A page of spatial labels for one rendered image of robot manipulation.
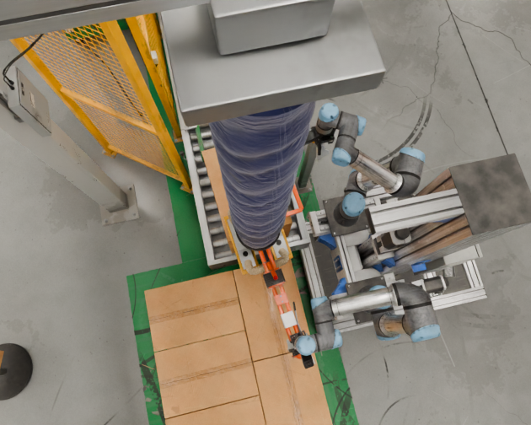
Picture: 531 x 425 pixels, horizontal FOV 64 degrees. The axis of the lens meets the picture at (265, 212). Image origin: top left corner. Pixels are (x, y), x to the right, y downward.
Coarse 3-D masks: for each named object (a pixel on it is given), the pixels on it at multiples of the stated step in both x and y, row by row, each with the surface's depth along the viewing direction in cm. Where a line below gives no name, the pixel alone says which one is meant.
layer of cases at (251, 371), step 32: (160, 288) 282; (192, 288) 282; (224, 288) 282; (256, 288) 283; (288, 288) 283; (160, 320) 276; (192, 320) 277; (224, 320) 277; (256, 320) 277; (160, 352) 271; (192, 352) 272; (224, 352) 272; (256, 352) 272; (288, 352) 275; (160, 384) 267; (192, 384) 267; (224, 384) 267; (256, 384) 268; (288, 384) 268; (320, 384) 268; (192, 416) 262; (224, 416) 262; (256, 416) 263; (288, 416) 263; (320, 416) 263
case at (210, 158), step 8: (208, 152) 264; (208, 160) 262; (216, 160) 262; (208, 168) 261; (216, 168) 261; (216, 176) 260; (216, 184) 259; (216, 192) 257; (224, 192) 257; (216, 200) 256; (224, 200) 256; (224, 208) 255; (224, 216) 253; (224, 224) 252; (288, 224) 254; (288, 232) 277; (232, 248) 271
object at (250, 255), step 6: (228, 222) 234; (228, 228) 234; (234, 234) 233; (234, 240) 232; (234, 246) 231; (240, 252) 230; (246, 252) 228; (252, 252) 231; (240, 258) 229; (246, 258) 229; (252, 258) 229; (240, 264) 229; (252, 264) 229; (258, 264) 229
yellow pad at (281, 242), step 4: (280, 236) 233; (284, 236) 233; (280, 240) 230; (284, 240) 232; (276, 244) 230; (280, 244) 229; (284, 244) 232; (272, 248) 232; (276, 248) 231; (280, 248) 231; (284, 248) 231; (288, 248) 232; (272, 252) 231; (276, 252) 231; (288, 252) 231; (276, 256) 230; (280, 256) 230; (288, 256) 231; (292, 256) 231
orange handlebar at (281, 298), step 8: (296, 192) 227; (296, 200) 227; (288, 216) 225; (264, 256) 219; (272, 256) 219; (264, 264) 217; (272, 264) 217; (272, 288) 214; (280, 288) 215; (280, 296) 213; (280, 304) 212; (288, 304) 212; (280, 312) 212; (288, 328) 210; (296, 328) 210; (288, 336) 209
